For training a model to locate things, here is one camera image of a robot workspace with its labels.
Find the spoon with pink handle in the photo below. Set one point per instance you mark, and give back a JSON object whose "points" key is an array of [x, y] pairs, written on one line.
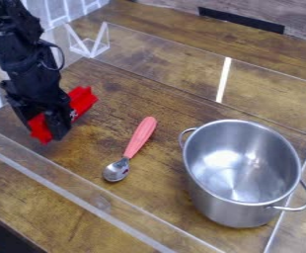
{"points": [[116, 171]]}

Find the clear acrylic triangle bracket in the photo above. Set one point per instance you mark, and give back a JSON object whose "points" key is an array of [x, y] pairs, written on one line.
{"points": [[88, 47]]}

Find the red rectangular block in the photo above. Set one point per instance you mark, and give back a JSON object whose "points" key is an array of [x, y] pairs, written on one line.
{"points": [[82, 100]]}

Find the black strip on table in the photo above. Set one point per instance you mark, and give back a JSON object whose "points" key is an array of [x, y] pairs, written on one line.
{"points": [[241, 20]]}

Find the clear acrylic front barrier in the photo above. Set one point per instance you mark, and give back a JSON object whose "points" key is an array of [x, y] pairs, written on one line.
{"points": [[159, 234]]}

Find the silver steel pot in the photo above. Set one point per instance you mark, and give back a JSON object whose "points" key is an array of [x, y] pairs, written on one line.
{"points": [[243, 170]]}

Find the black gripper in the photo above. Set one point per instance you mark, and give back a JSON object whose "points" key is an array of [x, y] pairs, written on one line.
{"points": [[34, 93]]}

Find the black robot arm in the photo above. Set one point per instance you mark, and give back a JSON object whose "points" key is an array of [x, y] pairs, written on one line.
{"points": [[20, 35]]}

